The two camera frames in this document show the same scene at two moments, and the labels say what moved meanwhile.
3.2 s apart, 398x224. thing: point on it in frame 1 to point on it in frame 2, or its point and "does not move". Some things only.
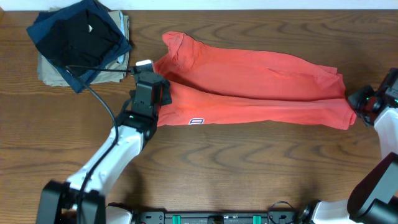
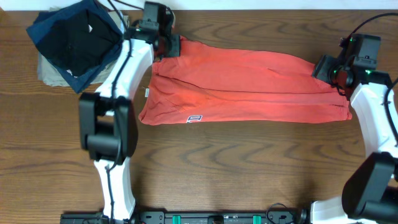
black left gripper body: [165, 98] to [171, 46]
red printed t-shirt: [211, 86] does not move
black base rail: [217, 218] does not move
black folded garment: [81, 38] does not move
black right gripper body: [360, 101] to [330, 72]
